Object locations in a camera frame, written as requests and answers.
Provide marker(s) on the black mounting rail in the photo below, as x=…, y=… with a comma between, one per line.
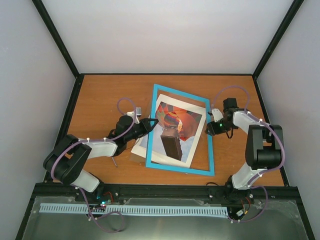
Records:
x=211, y=194

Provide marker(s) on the black enclosure frame post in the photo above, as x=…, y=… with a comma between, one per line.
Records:
x=281, y=30
x=47, y=20

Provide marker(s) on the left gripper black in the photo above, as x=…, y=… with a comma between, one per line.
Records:
x=146, y=126

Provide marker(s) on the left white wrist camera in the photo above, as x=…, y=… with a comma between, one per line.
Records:
x=135, y=115

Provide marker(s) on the white photo mat board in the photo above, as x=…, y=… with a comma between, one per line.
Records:
x=146, y=142

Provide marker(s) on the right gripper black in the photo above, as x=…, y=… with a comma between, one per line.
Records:
x=213, y=130

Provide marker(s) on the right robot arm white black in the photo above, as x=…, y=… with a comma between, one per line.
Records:
x=264, y=149

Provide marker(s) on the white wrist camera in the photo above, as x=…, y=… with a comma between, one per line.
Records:
x=135, y=115
x=216, y=114

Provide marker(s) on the colourful photo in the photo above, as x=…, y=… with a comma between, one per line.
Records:
x=175, y=132

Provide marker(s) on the black enclosure frame post left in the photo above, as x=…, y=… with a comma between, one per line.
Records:
x=47, y=20

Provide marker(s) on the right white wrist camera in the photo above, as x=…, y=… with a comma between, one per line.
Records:
x=216, y=114

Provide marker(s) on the black enclosure frame post right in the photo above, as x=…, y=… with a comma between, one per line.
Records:
x=281, y=30

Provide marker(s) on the blue picture frame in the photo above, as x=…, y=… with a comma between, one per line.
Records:
x=203, y=160

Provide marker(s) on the light blue slotted cable duct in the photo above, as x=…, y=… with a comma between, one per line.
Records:
x=137, y=210

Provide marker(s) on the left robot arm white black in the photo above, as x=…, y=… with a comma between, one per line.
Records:
x=67, y=160

